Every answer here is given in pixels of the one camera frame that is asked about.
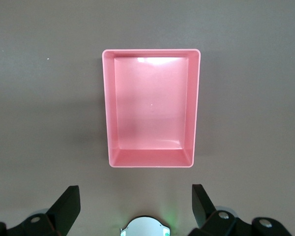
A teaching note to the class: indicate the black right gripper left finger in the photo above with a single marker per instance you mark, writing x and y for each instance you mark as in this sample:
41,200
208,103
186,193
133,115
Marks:
61,214

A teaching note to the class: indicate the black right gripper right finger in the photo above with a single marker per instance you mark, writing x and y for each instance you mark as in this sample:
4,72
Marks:
209,221

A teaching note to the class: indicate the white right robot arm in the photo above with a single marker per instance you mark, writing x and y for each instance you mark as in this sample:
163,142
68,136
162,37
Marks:
145,227

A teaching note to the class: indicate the pink plastic box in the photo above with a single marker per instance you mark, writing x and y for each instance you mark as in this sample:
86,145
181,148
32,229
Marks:
150,105

